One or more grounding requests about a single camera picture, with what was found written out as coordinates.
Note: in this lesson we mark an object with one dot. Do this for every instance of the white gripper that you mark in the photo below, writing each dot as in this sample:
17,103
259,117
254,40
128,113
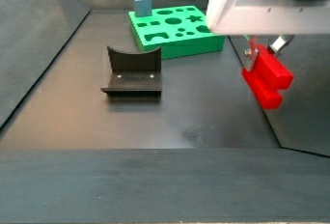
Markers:
267,17

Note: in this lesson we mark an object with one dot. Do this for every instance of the red double-square block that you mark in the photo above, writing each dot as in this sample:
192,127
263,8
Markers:
267,77

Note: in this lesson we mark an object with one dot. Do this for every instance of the green foam shape board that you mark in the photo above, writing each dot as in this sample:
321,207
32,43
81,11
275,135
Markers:
176,29

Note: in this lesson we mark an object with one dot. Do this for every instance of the black curved holder stand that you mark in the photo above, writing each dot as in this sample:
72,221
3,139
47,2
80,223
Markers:
135,72

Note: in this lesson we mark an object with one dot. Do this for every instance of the blue rectangular block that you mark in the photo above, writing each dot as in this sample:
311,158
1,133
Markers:
143,7

